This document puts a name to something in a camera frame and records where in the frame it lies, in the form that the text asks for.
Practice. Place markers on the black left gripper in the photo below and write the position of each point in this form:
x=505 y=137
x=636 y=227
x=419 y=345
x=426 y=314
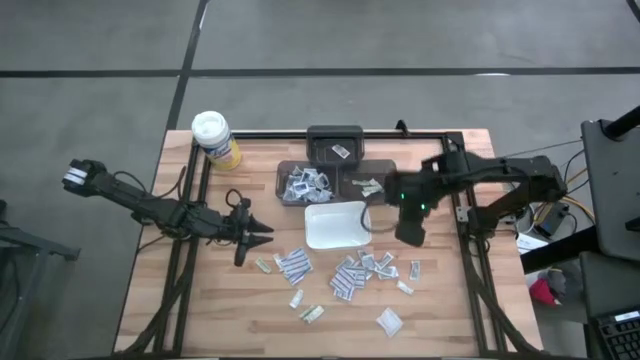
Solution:
x=240 y=225

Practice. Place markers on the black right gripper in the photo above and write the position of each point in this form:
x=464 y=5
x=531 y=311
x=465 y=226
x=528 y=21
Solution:
x=412 y=200

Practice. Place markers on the green striped strip packet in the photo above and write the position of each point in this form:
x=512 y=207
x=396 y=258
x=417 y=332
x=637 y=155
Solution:
x=359 y=182
x=263 y=265
x=306 y=312

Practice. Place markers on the green white packet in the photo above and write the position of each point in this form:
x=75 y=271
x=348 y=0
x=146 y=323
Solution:
x=372 y=191

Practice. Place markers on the plain white packet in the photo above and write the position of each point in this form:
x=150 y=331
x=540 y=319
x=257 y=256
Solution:
x=375 y=181

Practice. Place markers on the white printed text packet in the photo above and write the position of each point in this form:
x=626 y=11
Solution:
x=326 y=196
x=310 y=172

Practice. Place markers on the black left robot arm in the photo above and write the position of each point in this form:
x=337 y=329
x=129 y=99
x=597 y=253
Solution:
x=140 y=200

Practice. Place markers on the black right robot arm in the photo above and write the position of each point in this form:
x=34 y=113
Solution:
x=510 y=167

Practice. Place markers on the grey translucent plastic bin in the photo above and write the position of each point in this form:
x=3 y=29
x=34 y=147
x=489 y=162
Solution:
x=350 y=167
x=325 y=142
x=280 y=167

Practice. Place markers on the white plastic bin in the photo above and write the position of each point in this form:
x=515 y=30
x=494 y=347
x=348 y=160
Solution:
x=332 y=225

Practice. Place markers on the black clamp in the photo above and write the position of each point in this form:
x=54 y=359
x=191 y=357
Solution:
x=401 y=127
x=140 y=218

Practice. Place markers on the thin white crumpled packet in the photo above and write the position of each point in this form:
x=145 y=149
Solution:
x=296 y=298

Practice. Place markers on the blue striped bandage packet pile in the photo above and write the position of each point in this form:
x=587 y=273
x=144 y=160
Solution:
x=342 y=284

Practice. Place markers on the Lysol wipes canister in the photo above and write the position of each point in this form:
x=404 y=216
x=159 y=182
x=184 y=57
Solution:
x=212 y=135

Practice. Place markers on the white paper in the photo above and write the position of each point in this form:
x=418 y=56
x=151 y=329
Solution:
x=530 y=243

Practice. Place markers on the black blue power box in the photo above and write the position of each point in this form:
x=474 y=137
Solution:
x=550 y=220

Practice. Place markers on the black diagonal bar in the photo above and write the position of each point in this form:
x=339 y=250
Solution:
x=555 y=247

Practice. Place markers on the red cloth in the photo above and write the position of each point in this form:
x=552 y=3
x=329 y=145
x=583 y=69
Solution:
x=542 y=292

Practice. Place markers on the grey cloth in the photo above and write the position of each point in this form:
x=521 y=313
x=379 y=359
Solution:
x=559 y=281

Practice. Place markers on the grey side desk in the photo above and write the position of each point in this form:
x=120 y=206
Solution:
x=615 y=190

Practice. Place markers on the black pole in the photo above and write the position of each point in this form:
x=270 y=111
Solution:
x=622 y=125

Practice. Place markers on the black floor stand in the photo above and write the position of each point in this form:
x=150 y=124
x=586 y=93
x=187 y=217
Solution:
x=30 y=245

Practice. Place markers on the black keyboard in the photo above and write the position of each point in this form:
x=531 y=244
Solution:
x=620 y=340

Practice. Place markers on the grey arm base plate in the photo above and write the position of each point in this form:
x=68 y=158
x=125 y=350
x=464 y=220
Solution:
x=462 y=214

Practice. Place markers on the black table frame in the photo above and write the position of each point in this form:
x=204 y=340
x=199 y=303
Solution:
x=300 y=135

